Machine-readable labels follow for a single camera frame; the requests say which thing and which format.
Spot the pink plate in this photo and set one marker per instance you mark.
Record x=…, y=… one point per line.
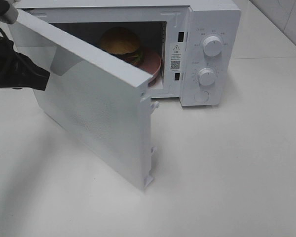
x=151, y=64

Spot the white microwave oven body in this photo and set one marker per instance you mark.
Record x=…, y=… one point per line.
x=157, y=23

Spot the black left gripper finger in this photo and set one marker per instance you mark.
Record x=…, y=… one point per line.
x=27, y=74

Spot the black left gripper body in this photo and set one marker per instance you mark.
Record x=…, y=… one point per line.
x=10, y=65

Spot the burger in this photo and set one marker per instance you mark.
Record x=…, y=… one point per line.
x=124, y=44

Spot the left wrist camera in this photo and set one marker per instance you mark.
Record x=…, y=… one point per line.
x=8, y=13

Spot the round door release button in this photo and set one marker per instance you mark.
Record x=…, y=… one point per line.
x=201, y=96

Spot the white power knob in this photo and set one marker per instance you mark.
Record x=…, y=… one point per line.
x=212, y=46

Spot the warning label sticker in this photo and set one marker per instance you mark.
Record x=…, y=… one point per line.
x=175, y=55

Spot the white microwave door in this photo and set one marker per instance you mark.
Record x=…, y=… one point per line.
x=99, y=99

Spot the white timer knob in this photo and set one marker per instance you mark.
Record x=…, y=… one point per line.
x=206, y=76

